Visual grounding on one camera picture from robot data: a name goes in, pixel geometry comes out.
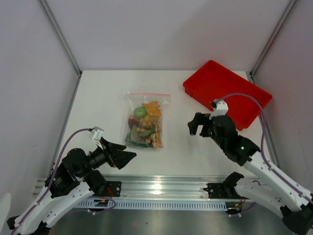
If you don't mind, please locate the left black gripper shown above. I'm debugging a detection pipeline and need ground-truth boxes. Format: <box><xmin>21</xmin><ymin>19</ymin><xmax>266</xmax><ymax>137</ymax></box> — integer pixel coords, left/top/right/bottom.
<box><xmin>78</xmin><ymin>137</ymin><xmax>136</xmax><ymax>177</ymax></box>

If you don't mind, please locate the green onion toy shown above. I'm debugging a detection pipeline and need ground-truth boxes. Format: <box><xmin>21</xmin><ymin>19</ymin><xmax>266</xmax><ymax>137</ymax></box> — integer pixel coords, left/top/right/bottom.
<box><xmin>125</xmin><ymin>132</ymin><xmax>152</xmax><ymax>148</ymax></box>

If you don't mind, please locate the red brown meat slice toy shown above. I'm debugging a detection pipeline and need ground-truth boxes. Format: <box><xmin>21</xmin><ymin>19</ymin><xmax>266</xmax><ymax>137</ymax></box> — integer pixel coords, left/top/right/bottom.
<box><xmin>128</xmin><ymin>116</ymin><xmax>139</xmax><ymax>129</ymax></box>

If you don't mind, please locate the brown longan bunch toy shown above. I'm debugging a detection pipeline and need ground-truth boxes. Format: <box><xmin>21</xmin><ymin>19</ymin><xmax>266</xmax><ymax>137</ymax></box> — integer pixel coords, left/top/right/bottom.
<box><xmin>134</xmin><ymin>116</ymin><xmax>162</xmax><ymax>149</ymax></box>

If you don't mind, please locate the green vegetable toy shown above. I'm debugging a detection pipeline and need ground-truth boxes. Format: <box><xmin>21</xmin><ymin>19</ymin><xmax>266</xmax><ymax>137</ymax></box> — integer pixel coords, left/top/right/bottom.
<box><xmin>133</xmin><ymin>106</ymin><xmax>147</xmax><ymax>119</ymax></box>

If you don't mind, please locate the clear pink zip top bag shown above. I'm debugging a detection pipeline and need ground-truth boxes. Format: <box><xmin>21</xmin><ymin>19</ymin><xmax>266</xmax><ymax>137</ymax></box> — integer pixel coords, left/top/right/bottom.
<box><xmin>125</xmin><ymin>93</ymin><xmax>171</xmax><ymax>149</ymax></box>

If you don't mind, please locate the yellow ginger toy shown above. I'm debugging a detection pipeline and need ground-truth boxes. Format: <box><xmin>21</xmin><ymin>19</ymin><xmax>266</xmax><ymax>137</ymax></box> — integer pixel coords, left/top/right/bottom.
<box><xmin>142</xmin><ymin>100</ymin><xmax>161</xmax><ymax>118</ymax></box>

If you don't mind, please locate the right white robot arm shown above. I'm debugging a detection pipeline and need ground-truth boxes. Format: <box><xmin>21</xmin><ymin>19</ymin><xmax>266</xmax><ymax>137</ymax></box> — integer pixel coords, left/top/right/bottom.
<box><xmin>188</xmin><ymin>113</ymin><xmax>313</xmax><ymax>235</ymax></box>

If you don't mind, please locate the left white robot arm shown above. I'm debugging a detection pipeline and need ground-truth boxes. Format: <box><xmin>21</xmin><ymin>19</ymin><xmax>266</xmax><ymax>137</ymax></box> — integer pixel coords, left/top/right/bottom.
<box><xmin>7</xmin><ymin>138</ymin><xmax>136</xmax><ymax>235</ymax></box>

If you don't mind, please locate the red plastic tray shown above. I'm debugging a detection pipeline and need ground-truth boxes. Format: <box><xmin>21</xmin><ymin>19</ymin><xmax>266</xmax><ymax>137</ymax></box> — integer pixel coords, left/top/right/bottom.
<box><xmin>183</xmin><ymin>60</ymin><xmax>272</xmax><ymax>131</ymax></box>

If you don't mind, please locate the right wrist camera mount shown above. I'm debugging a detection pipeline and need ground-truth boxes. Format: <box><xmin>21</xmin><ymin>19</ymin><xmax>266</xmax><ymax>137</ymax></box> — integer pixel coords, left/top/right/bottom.
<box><xmin>209</xmin><ymin>99</ymin><xmax>228</xmax><ymax>120</ymax></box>

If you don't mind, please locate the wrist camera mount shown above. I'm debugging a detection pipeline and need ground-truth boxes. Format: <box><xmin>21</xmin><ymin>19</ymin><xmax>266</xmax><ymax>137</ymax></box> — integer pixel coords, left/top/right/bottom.
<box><xmin>209</xmin><ymin>99</ymin><xmax>228</xmax><ymax>120</ymax></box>
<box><xmin>89</xmin><ymin>126</ymin><xmax>104</xmax><ymax>149</ymax></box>

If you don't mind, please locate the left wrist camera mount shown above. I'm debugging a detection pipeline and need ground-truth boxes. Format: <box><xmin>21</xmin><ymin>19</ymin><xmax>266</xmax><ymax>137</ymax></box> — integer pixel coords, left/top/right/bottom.
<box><xmin>89</xmin><ymin>126</ymin><xmax>104</xmax><ymax>149</ymax></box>

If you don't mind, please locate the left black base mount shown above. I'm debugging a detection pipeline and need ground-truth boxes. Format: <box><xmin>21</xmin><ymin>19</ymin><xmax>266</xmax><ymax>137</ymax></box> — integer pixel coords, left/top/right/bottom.
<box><xmin>83</xmin><ymin>170</ymin><xmax>122</xmax><ymax>198</ymax></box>

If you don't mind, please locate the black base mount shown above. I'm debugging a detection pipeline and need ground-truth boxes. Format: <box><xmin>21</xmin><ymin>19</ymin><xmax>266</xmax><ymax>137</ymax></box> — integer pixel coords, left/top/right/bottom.
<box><xmin>83</xmin><ymin>170</ymin><xmax>122</xmax><ymax>198</ymax></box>
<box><xmin>202</xmin><ymin>172</ymin><xmax>244</xmax><ymax>199</ymax></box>

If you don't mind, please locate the white slotted cable duct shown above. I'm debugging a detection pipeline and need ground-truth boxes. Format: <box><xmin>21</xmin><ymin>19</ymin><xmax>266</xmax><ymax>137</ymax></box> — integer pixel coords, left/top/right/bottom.
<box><xmin>75</xmin><ymin>198</ymin><xmax>227</xmax><ymax>212</ymax></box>

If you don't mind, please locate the aluminium frame rail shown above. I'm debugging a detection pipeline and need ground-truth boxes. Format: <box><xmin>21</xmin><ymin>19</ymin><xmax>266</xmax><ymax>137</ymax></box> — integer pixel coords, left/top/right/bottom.
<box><xmin>33</xmin><ymin>175</ymin><xmax>277</xmax><ymax>200</ymax></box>

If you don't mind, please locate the right corner aluminium post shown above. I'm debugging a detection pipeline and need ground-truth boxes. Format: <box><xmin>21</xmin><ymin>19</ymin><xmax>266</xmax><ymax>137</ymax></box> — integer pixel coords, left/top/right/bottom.
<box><xmin>248</xmin><ymin>0</ymin><xmax>299</xmax><ymax>83</ymax></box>

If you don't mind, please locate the corner aluminium post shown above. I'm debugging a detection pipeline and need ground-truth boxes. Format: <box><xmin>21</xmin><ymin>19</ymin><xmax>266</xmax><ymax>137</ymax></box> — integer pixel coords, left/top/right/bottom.
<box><xmin>248</xmin><ymin>0</ymin><xmax>299</xmax><ymax>83</ymax></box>
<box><xmin>36</xmin><ymin>0</ymin><xmax>82</xmax><ymax>76</ymax></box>

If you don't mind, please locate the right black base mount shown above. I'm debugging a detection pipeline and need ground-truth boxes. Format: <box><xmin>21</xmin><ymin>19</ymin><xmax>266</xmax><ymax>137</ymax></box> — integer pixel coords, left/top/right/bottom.
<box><xmin>202</xmin><ymin>172</ymin><xmax>244</xmax><ymax>199</ymax></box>

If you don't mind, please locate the left corner aluminium post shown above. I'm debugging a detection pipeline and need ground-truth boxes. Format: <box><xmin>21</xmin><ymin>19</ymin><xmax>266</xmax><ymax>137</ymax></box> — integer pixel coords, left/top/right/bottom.
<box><xmin>36</xmin><ymin>0</ymin><xmax>82</xmax><ymax>76</ymax></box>

